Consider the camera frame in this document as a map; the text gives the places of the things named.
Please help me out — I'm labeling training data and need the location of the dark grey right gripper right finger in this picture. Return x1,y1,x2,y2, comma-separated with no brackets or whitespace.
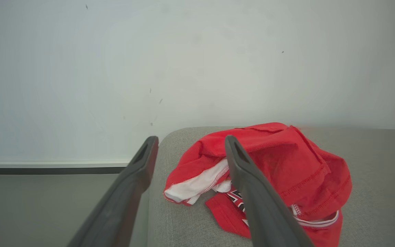
225,135,315,247

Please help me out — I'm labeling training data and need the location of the grey fabric sofa seat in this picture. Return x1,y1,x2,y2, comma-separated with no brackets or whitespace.
147,126,395,247

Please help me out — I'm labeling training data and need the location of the red white sports garment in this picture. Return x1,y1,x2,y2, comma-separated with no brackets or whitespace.
163,122,353,247

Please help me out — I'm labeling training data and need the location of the white wall baseboard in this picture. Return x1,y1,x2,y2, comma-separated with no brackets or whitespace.
0,160,131,175

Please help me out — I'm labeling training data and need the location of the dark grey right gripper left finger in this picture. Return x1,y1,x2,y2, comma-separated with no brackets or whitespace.
68,136,159,247

